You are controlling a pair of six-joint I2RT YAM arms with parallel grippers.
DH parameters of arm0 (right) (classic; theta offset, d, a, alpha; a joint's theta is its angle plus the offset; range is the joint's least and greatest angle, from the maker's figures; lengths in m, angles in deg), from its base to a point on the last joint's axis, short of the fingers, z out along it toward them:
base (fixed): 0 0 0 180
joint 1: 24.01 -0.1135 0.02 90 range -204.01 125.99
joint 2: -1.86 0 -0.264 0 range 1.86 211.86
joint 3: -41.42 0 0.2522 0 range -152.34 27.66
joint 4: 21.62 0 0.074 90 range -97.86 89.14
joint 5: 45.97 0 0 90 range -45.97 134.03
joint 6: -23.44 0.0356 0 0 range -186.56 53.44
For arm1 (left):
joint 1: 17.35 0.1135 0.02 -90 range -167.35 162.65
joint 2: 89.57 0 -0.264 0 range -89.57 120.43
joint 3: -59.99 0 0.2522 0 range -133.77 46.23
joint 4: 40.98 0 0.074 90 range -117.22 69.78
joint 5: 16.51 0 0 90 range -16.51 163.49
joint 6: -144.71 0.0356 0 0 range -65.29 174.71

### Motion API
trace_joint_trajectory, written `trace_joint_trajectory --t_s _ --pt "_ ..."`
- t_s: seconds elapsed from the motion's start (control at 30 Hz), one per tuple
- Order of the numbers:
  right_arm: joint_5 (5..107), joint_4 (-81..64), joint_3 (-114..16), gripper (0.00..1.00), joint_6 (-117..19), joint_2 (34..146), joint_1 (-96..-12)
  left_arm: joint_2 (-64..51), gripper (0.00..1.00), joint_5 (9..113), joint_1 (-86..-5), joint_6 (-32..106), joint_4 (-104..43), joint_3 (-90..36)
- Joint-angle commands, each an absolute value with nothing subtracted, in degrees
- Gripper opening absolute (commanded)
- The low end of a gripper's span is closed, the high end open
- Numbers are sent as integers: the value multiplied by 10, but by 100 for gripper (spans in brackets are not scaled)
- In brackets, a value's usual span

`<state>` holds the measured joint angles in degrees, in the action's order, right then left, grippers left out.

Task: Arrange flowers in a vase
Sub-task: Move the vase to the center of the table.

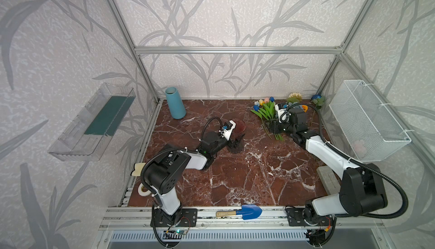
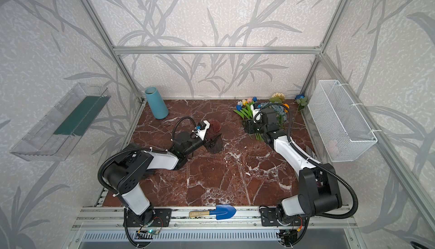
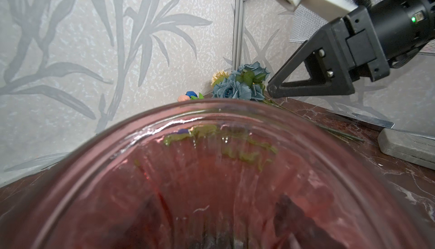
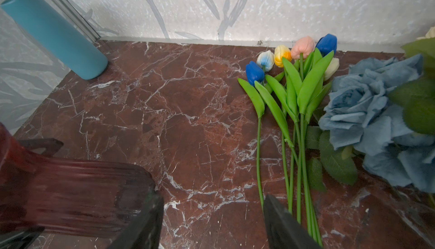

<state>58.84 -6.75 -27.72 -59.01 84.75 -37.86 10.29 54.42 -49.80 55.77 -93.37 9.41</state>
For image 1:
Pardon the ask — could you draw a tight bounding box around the dark red glass vase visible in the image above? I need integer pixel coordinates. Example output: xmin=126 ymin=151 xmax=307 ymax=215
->
xmin=227 ymin=119 xmax=247 ymax=154

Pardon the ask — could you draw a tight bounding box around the tulip bunch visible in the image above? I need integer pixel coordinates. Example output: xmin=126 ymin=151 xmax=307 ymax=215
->
xmin=250 ymin=98 xmax=284 ymax=141

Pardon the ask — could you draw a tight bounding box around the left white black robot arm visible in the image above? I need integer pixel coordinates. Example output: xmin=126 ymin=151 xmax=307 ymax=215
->
xmin=139 ymin=132 xmax=231 ymax=216

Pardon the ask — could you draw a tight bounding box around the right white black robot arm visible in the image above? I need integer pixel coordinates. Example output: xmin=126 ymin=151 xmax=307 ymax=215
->
xmin=278 ymin=103 xmax=409 ymax=221

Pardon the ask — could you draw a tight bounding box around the teal ceramic vase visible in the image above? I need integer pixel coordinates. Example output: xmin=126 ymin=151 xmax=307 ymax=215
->
xmin=165 ymin=87 xmax=186 ymax=119

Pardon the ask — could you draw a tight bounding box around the yellow sunflower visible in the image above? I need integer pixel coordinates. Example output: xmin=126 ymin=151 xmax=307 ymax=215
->
xmin=286 ymin=93 xmax=303 ymax=103

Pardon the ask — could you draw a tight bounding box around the blue rose stem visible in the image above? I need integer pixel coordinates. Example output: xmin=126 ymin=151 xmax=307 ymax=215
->
xmin=312 ymin=94 xmax=326 ymax=110

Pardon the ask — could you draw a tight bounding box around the pink object in basket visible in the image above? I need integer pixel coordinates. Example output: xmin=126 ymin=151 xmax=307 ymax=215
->
xmin=352 ymin=140 xmax=368 ymax=158

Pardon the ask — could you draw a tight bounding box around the black yellow glove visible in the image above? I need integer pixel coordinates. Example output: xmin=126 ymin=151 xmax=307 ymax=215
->
xmin=131 ymin=163 xmax=146 ymax=177

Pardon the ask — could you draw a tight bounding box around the blue garden trowel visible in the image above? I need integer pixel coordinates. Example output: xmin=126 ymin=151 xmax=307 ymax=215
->
xmin=216 ymin=204 xmax=262 ymax=220

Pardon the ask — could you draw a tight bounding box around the white tape roll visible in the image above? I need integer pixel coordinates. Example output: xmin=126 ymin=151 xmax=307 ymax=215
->
xmin=138 ymin=183 xmax=152 ymax=197

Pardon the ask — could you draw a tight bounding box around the green mat on shelf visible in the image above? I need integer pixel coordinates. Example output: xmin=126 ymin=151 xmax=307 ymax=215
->
xmin=85 ymin=96 xmax=135 ymax=136

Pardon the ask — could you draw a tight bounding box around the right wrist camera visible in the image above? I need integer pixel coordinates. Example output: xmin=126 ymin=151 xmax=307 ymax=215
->
xmin=275 ymin=103 xmax=288 ymax=123

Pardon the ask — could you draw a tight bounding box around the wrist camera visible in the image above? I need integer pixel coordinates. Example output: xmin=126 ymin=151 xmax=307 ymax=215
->
xmin=275 ymin=103 xmax=288 ymax=123
xmin=220 ymin=120 xmax=236 ymax=141

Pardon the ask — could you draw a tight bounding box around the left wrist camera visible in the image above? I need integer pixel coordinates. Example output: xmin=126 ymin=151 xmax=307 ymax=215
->
xmin=220 ymin=120 xmax=236 ymax=141

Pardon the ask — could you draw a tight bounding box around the white wire basket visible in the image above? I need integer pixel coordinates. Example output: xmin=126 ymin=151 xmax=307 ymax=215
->
xmin=329 ymin=80 xmax=412 ymax=162

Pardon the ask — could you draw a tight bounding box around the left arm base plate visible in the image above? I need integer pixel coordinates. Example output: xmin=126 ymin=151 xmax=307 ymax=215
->
xmin=150 ymin=208 xmax=198 ymax=227

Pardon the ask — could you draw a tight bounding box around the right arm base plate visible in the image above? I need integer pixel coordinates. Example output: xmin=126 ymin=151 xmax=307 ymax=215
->
xmin=284 ymin=205 xmax=332 ymax=228

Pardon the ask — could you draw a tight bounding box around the aluminium front rail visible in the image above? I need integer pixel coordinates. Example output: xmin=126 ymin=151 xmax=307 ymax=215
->
xmin=99 ymin=206 xmax=385 ymax=230

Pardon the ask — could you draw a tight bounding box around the clear acrylic wall shelf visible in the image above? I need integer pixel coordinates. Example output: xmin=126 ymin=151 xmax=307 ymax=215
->
xmin=48 ymin=83 xmax=136 ymax=162

